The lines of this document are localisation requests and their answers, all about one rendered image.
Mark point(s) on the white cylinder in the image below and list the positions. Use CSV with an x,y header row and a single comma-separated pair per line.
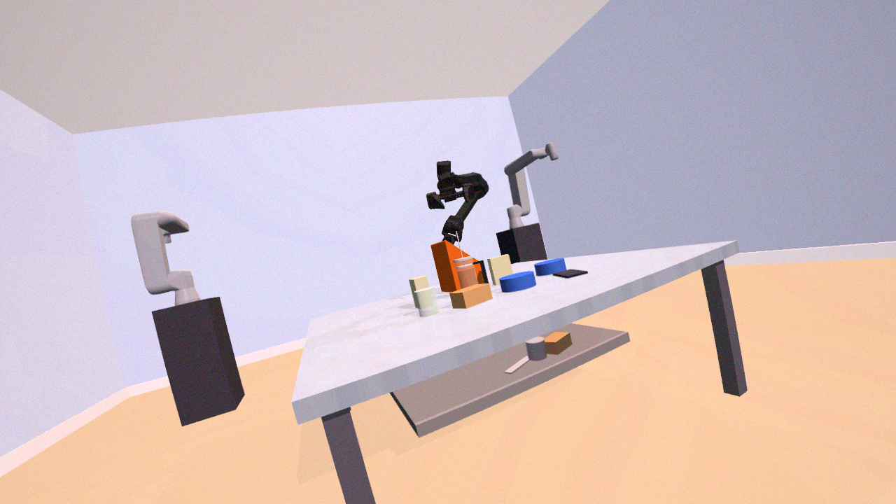
x,y
426,302

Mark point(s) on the pale pink flat bar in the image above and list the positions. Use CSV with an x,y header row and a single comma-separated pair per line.
x,y
518,365

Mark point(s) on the blue cylinder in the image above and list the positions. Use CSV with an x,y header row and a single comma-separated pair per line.
x,y
517,282
550,267

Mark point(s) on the french press coffee maker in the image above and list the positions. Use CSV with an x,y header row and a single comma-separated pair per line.
x,y
465,268

